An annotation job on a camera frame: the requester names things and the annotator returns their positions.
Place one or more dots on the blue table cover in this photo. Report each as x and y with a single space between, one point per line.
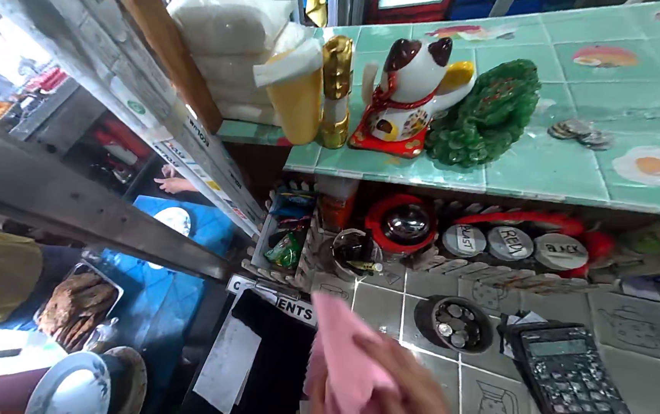
154 293

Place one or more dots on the yellow plastic cup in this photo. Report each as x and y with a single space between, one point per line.
295 106

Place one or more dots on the dark round coin bowl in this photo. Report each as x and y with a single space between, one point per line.
482 322

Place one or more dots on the wooden post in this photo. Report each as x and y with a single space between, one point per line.
171 60

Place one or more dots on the person's right fingers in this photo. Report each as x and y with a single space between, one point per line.
379 352

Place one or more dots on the person's left hand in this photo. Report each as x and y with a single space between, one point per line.
318 399

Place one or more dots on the white round plate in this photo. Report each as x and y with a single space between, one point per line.
174 220

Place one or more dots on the blue packet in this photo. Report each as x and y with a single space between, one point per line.
296 200

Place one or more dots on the lucky cat figurine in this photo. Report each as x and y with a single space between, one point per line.
412 86

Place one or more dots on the round container, white lid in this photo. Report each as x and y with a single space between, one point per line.
511 243
561 252
463 240

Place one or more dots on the person's right hand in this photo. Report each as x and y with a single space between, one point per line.
407 374

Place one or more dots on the metal food tray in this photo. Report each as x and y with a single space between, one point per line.
117 287

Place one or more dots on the white paper sheet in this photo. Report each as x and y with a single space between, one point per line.
227 363

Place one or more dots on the red round holder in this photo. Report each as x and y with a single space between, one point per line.
373 219

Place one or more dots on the grey metal beam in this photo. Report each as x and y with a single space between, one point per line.
59 187

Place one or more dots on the white folded tissue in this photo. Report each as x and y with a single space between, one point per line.
292 62

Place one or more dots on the grey rectangular basket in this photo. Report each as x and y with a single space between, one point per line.
262 244

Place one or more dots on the white picket fence trim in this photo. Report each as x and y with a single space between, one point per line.
479 272

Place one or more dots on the white metal frame, stickers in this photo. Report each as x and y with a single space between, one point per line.
128 100

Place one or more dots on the shiny gold cylinder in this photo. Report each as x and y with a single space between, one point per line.
338 72

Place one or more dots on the pink paper pad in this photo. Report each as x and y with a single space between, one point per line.
348 356

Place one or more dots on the stack of white plastic packs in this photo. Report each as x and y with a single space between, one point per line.
229 43

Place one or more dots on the black papers under calculator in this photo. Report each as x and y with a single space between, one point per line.
511 339

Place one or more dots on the red plastic basket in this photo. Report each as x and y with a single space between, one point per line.
599 246

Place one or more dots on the white floral plate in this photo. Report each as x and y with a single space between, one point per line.
71 388

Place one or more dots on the heap of bowl coins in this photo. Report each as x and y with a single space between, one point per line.
452 323

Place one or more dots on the clear jar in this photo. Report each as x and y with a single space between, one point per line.
356 246

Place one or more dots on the black calculator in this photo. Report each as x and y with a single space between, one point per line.
565 368

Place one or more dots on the pile of fried meat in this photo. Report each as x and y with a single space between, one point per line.
76 305

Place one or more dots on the white sign, black letters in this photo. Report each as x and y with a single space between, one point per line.
296 309

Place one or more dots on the person's left fingers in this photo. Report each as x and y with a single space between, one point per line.
318 397

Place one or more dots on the green snack packet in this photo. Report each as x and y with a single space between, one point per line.
285 252

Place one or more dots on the green cabbage ornament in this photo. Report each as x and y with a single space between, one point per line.
488 118

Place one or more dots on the black cloth folder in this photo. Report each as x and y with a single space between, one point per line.
281 345

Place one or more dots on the shiny steel bowl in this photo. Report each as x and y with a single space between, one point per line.
407 224

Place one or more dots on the brown rimmed plate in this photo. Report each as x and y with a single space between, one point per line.
135 368

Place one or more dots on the clear container, orange contents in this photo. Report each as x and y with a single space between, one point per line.
336 210

